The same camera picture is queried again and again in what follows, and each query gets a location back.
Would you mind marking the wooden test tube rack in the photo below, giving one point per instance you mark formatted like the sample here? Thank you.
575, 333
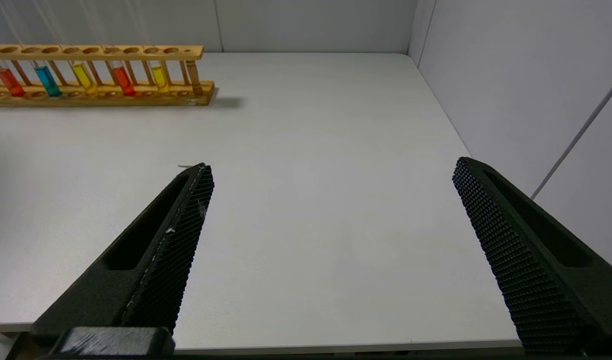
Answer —
136, 101

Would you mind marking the blue pigment test tube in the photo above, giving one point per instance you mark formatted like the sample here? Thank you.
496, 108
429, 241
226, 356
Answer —
47, 81

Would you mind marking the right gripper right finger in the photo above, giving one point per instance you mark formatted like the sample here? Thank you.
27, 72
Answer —
546, 270

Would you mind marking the yellow pigment test tube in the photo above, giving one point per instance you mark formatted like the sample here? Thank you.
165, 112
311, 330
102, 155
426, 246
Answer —
85, 79
160, 78

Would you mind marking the red pigment test tube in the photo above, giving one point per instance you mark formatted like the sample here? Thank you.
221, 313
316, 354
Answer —
9, 83
123, 81

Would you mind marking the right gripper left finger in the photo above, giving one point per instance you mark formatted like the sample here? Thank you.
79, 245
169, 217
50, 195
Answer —
136, 270

